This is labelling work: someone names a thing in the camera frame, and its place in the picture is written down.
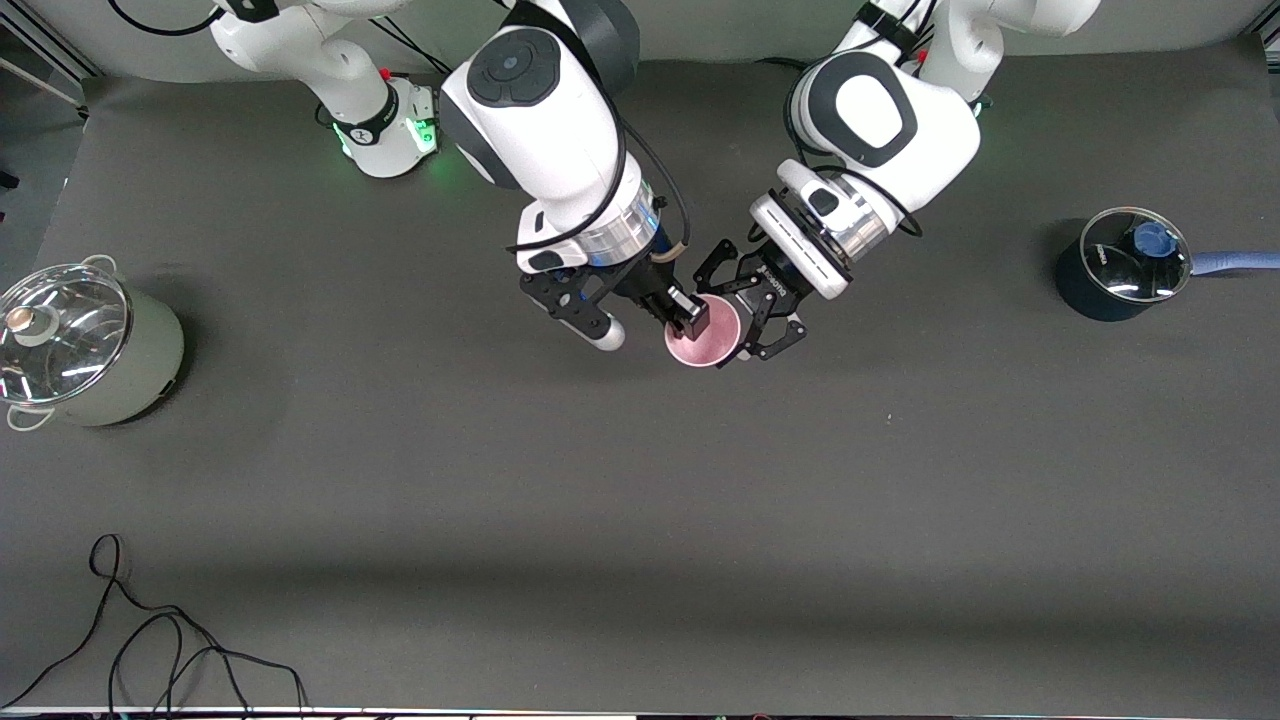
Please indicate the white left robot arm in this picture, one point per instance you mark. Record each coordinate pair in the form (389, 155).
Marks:
(930, 140)

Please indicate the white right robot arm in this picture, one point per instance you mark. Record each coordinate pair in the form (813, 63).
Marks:
(550, 130)

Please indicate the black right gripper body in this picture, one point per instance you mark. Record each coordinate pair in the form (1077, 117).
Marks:
(650, 285)

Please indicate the glass lid with metal knob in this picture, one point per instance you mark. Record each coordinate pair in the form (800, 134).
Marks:
(70, 340)

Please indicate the pink plastic cup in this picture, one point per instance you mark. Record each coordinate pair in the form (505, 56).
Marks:
(705, 345)

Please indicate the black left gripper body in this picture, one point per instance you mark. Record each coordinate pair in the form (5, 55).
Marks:
(768, 283)

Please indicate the grey-green cooking pot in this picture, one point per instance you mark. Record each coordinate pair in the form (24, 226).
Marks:
(130, 370)

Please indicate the dark blue saucepan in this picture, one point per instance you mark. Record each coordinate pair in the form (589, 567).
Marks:
(1085, 295)

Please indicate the grey metal frame rail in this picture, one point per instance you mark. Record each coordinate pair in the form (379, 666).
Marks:
(40, 85)

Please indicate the glass lid with blue knob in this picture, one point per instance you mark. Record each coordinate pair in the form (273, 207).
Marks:
(1135, 255)

